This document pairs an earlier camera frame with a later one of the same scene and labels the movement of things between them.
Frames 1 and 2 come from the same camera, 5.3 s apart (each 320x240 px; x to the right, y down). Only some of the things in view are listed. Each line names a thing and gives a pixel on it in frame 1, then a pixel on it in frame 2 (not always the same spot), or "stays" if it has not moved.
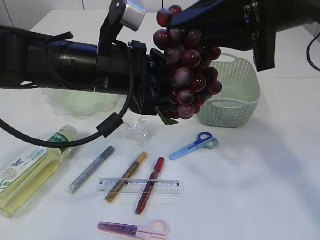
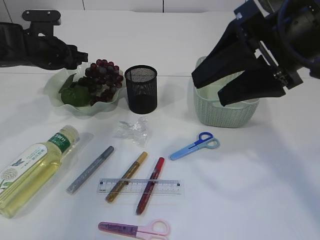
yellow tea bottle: x=20 y=181 stays
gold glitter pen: x=126 y=176 stays
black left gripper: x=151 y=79 -> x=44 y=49
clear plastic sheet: x=138 y=131 stays
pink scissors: x=156 y=228 stays
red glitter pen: x=149 y=186 stays
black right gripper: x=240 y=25 -> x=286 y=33
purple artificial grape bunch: x=190 y=64 -> x=100 y=83
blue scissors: x=205 y=140 stays
